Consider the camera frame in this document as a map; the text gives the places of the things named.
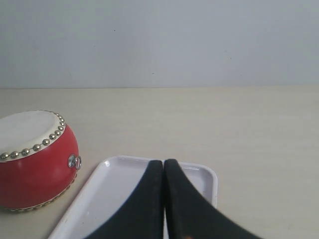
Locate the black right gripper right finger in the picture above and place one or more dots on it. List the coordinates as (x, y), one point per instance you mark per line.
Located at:
(189, 215)

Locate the white plastic tray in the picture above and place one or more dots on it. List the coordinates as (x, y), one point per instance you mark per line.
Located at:
(110, 185)

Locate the small red drum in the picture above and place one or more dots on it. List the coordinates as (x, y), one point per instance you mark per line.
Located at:
(39, 159)

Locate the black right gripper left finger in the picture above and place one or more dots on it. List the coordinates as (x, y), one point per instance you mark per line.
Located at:
(140, 216)

